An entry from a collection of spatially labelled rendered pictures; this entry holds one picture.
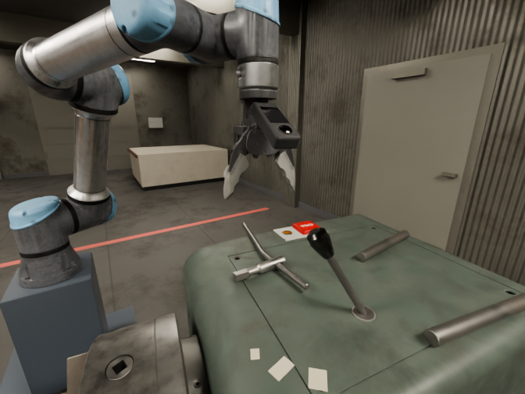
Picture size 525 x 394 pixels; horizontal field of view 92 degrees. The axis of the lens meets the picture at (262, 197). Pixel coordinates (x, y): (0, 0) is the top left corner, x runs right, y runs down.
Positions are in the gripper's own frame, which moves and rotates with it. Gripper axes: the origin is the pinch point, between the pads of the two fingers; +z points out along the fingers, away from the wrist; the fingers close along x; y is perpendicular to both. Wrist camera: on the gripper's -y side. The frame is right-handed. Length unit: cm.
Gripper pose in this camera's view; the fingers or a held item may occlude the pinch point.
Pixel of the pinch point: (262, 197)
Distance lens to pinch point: 51.3
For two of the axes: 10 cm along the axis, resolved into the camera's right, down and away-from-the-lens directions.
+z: 0.0, 9.6, 2.9
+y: -4.0, -2.6, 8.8
